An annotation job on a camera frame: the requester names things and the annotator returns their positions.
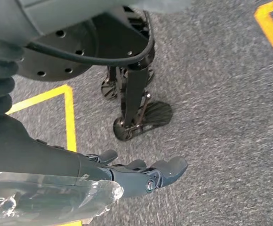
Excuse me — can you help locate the clear plastic film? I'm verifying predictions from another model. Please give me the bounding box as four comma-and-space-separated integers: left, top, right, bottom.
0, 169, 124, 226

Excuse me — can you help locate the yellow floor tape square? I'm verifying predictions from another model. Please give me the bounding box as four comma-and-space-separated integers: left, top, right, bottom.
6, 84, 83, 226

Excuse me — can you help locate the black robot leg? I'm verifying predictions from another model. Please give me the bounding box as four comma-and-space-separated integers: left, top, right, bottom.
17, 6, 155, 127

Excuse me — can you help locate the black right camera cable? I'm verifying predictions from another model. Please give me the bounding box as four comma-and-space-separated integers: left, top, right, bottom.
25, 11, 155, 67

